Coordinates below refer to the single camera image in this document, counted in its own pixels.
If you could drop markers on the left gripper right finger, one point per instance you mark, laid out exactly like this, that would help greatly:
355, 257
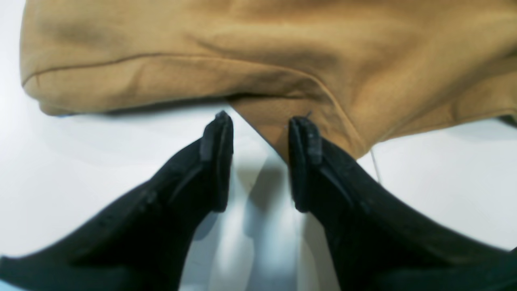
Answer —
376, 241

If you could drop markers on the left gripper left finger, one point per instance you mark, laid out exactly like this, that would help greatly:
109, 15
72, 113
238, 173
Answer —
140, 241

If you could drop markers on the brown t-shirt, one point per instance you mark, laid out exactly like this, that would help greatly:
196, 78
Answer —
364, 71

